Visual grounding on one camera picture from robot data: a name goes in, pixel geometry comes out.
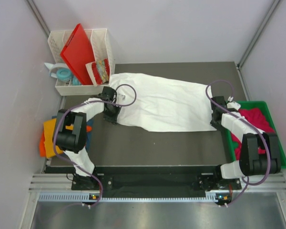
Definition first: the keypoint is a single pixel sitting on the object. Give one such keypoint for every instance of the white file organizer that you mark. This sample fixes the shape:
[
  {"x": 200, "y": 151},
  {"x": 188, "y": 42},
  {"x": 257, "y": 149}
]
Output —
[{"x": 102, "y": 49}]

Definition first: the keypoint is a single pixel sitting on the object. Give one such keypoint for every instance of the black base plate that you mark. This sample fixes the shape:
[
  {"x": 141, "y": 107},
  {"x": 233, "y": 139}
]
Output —
[{"x": 194, "y": 177}]

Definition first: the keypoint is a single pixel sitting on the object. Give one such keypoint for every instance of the white cable duct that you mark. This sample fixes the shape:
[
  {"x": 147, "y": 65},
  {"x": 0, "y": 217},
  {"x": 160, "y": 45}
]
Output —
[{"x": 91, "y": 198}]

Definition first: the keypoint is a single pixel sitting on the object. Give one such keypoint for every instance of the light blue headphones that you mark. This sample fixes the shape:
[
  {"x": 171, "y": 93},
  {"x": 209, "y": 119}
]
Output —
[{"x": 62, "y": 72}]

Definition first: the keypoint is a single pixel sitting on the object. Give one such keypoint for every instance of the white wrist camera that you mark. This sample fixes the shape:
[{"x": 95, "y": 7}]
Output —
[
  {"x": 232, "y": 106},
  {"x": 121, "y": 97}
]

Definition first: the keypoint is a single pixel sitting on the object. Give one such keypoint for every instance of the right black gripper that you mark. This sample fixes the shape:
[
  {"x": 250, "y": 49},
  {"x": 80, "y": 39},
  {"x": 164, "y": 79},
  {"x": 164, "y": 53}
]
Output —
[{"x": 220, "y": 128}]

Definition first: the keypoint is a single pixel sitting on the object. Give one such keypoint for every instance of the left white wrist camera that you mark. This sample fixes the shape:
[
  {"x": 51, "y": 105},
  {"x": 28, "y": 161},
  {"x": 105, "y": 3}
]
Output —
[{"x": 121, "y": 97}]

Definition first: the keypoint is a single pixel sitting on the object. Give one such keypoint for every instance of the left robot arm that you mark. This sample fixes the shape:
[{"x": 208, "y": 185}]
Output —
[{"x": 70, "y": 133}]

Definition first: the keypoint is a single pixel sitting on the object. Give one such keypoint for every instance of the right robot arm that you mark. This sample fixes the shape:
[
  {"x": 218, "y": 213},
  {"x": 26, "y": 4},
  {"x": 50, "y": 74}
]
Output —
[{"x": 257, "y": 151}]

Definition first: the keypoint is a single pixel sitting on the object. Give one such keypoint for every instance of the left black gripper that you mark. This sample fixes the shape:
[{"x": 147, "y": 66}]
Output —
[{"x": 113, "y": 119}]

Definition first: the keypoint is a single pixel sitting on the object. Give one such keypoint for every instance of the red plastic folder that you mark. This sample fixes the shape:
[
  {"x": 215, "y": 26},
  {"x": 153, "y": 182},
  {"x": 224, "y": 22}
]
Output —
[{"x": 77, "y": 52}]

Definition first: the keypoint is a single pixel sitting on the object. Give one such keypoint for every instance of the pink t shirt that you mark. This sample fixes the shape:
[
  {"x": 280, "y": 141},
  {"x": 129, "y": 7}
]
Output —
[{"x": 256, "y": 118}]

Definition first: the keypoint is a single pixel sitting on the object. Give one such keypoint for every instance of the aluminium frame rail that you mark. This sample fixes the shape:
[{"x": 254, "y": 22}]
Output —
[{"x": 259, "y": 31}]

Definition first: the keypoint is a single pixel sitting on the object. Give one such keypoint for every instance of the white t shirt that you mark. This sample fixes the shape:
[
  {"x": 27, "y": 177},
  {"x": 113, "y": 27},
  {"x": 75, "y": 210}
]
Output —
[{"x": 158, "y": 104}]

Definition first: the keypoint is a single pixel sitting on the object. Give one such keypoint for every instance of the red patterned booklet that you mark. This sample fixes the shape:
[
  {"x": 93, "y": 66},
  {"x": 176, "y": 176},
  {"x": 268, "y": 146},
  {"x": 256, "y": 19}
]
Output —
[{"x": 98, "y": 71}]

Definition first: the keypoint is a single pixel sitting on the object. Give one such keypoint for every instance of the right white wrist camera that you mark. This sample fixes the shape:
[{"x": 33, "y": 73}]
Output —
[{"x": 232, "y": 106}]

